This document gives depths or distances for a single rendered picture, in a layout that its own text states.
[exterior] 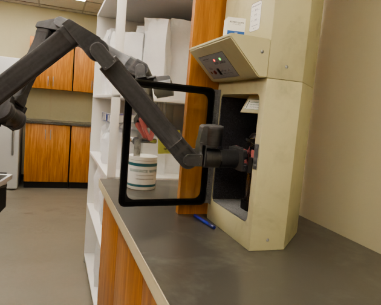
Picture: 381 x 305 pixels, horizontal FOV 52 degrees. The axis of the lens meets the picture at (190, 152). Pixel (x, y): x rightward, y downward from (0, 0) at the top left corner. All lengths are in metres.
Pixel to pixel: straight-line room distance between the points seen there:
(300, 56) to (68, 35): 0.60
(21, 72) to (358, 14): 1.08
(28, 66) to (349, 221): 1.09
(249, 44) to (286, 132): 0.26
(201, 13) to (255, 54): 0.41
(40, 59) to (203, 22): 0.59
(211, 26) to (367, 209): 0.79
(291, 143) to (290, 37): 0.28
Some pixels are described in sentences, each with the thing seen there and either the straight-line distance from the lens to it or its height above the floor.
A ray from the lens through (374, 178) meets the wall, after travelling 1.35.
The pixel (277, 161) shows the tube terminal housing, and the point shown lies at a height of 1.19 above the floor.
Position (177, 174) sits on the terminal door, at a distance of 1.29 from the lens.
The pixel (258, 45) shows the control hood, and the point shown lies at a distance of 1.05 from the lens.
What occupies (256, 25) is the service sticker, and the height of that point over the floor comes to 1.56.
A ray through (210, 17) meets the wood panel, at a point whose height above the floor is 1.63.
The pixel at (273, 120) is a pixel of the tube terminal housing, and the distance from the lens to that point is 1.07.
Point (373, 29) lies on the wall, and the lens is 1.44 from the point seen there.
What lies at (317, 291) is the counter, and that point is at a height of 0.94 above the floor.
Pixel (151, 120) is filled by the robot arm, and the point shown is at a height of 1.27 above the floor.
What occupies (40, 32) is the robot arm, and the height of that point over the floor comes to 1.55.
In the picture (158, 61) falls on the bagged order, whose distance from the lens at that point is 2.27.
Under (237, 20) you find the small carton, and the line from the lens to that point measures 1.13.
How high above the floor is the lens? 1.31
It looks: 6 degrees down
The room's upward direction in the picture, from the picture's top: 5 degrees clockwise
